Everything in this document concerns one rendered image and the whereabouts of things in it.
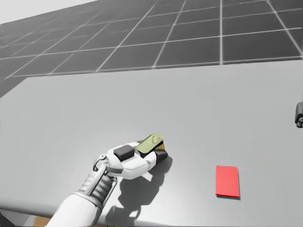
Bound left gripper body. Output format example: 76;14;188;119
105;141;153;181

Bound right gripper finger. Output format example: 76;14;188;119
294;101;303;129

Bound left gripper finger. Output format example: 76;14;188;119
144;150;169;169

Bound rectangular can pale green lid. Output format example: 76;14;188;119
135;132;167;158

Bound pink pad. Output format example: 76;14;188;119
215;165;241;198

